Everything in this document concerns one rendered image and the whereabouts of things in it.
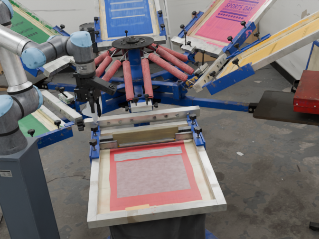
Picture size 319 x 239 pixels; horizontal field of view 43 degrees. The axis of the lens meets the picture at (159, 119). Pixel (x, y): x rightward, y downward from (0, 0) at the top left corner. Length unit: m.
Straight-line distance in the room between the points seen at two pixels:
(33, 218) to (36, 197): 0.10
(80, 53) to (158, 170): 0.76
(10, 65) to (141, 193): 0.81
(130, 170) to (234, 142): 2.20
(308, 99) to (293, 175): 1.40
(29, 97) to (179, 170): 0.79
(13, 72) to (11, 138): 0.29
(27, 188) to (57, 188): 1.79
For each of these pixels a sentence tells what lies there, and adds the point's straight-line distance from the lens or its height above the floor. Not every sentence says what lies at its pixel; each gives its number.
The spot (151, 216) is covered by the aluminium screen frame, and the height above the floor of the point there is 0.97.
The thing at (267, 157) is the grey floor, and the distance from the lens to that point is 3.93.
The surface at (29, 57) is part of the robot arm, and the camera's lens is 1.54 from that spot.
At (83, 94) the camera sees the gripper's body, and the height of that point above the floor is 1.48.
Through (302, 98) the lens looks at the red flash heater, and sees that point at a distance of 2.43.
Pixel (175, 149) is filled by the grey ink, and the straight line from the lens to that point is 2.19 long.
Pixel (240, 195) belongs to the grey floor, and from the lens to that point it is 3.43.
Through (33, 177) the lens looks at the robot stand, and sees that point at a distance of 2.02.
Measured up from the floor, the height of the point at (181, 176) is 0.96.
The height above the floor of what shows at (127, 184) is 0.96.
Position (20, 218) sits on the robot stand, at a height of 0.85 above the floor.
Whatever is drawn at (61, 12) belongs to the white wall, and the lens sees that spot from 6.24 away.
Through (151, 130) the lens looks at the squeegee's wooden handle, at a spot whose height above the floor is 1.06.
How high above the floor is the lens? 2.10
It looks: 27 degrees down
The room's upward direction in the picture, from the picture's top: 5 degrees counter-clockwise
